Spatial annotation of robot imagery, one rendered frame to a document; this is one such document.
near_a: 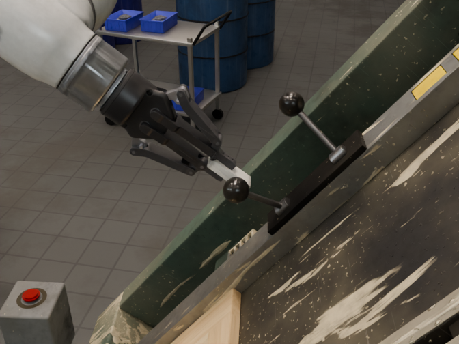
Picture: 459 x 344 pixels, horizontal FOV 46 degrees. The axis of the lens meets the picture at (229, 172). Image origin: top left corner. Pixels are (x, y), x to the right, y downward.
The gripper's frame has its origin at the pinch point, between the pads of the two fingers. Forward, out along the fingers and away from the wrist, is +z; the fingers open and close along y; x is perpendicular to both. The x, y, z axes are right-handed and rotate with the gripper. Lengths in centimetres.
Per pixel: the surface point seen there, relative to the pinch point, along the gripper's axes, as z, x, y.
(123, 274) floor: 42, -136, 149
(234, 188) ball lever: 0.6, 4.8, -0.8
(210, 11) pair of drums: 17, -371, 78
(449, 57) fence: 11.8, -2.3, -31.4
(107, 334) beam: 11, -15, 58
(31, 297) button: -7, -21, 67
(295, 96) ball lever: 1.1, -5.5, -13.4
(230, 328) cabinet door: 14.0, 10.1, 16.3
